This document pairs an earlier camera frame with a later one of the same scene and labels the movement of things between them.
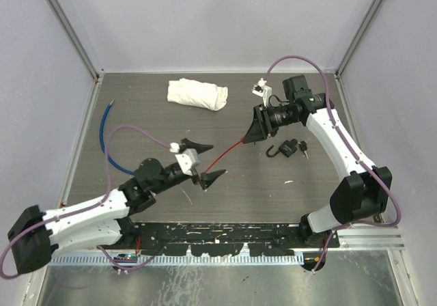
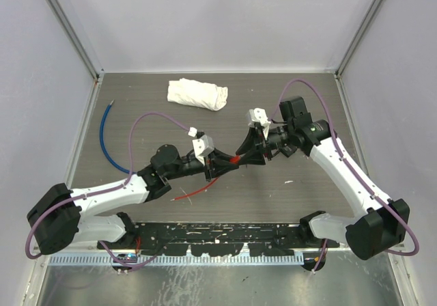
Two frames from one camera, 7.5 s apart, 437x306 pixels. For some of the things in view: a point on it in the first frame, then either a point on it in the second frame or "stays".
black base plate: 207,239 stays
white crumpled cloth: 209,96 stays
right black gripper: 261,123 → 253,157
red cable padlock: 241,140 → 234,160
